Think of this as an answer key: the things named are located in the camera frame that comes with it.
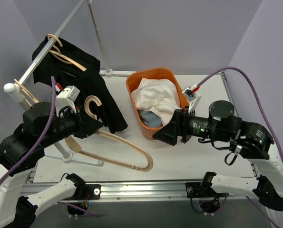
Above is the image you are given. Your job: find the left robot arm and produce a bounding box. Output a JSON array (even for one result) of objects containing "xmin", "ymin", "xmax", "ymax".
[{"xmin": 0, "ymin": 102, "xmax": 103, "ymax": 228}]

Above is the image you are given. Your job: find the aluminium mounting rail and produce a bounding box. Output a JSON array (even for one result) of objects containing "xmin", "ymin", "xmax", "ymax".
[{"xmin": 20, "ymin": 181, "xmax": 274, "ymax": 202}]

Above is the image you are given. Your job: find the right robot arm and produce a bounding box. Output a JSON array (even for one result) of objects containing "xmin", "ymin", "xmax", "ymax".
[{"xmin": 153, "ymin": 100, "xmax": 283, "ymax": 211}]

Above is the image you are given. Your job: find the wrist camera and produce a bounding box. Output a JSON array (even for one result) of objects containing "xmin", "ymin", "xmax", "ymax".
[
  {"xmin": 182, "ymin": 85, "xmax": 202, "ymax": 114},
  {"xmin": 55, "ymin": 85, "xmax": 80, "ymax": 115}
]

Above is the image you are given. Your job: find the wooden hanger for white skirt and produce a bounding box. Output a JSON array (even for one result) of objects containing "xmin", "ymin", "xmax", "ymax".
[{"xmin": 64, "ymin": 95, "xmax": 154, "ymax": 173}]

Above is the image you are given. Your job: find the black skirt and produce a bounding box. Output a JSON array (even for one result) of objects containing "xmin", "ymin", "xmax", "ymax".
[{"xmin": 33, "ymin": 38, "xmax": 128, "ymax": 133}]

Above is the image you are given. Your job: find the orange plastic basket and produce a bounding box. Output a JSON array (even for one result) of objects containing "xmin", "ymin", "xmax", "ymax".
[{"xmin": 126, "ymin": 68, "xmax": 189, "ymax": 140}]

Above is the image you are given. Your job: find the white pleated skirt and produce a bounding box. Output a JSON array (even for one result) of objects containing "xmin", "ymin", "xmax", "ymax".
[{"xmin": 132, "ymin": 78, "xmax": 180, "ymax": 126}]

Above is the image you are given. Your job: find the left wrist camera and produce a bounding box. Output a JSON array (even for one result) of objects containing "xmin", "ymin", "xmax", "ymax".
[{"xmin": 55, "ymin": 85, "xmax": 80, "ymax": 115}]

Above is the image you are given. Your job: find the wooden hanger for black skirt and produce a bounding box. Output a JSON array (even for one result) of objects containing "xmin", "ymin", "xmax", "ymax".
[{"xmin": 47, "ymin": 34, "xmax": 87, "ymax": 72}]

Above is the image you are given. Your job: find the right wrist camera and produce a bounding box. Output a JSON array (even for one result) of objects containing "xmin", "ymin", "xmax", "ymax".
[{"xmin": 182, "ymin": 85, "xmax": 202, "ymax": 114}]

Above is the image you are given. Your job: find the wooden hanger for denim skirt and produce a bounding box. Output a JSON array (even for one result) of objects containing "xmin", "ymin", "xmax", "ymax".
[{"xmin": 14, "ymin": 79, "xmax": 39, "ymax": 104}]

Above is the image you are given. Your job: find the blue denim skirt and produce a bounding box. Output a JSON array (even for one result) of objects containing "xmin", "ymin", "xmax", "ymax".
[{"xmin": 138, "ymin": 110, "xmax": 163, "ymax": 128}]

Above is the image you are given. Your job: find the white metal clothes rack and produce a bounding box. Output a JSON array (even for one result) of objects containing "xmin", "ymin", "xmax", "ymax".
[{"xmin": 3, "ymin": 0, "xmax": 137, "ymax": 167}]

